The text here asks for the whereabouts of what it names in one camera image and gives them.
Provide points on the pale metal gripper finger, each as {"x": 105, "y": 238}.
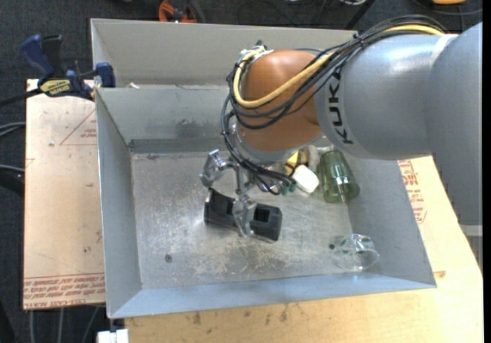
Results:
{"x": 244, "y": 215}
{"x": 213, "y": 167}

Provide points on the black plastic block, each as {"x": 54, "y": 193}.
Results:
{"x": 266, "y": 223}

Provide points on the yellow toy piece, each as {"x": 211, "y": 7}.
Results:
{"x": 292, "y": 159}

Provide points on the white rounded block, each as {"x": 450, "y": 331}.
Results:
{"x": 305, "y": 179}

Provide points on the grey metal bin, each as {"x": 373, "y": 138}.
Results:
{"x": 172, "y": 249}

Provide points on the clear glass cup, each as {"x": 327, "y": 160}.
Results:
{"x": 354, "y": 253}

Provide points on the brown cardboard board red print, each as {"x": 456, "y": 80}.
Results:
{"x": 61, "y": 188}

